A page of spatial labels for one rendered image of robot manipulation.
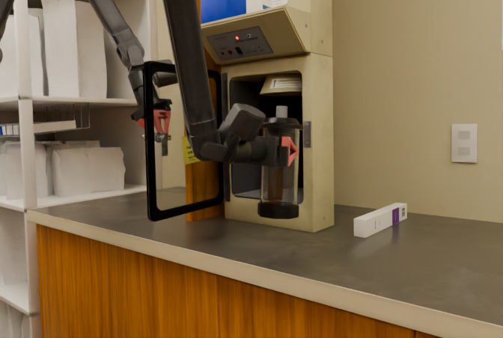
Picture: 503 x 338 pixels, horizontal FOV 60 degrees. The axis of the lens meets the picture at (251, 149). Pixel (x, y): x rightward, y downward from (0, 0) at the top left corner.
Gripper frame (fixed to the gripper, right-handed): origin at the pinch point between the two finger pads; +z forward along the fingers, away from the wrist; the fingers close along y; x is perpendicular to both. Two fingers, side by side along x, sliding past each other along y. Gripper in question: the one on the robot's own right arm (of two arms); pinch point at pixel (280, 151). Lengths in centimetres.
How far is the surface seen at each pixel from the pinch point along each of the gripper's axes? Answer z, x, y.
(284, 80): 12.5, -19.7, 8.1
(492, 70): 51, -25, -37
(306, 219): 11.8, 18.0, -1.1
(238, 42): 2.1, -29.0, 16.4
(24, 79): -11, -24, 114
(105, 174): 34, 15, 126
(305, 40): 5.9, -28.2, -2.6
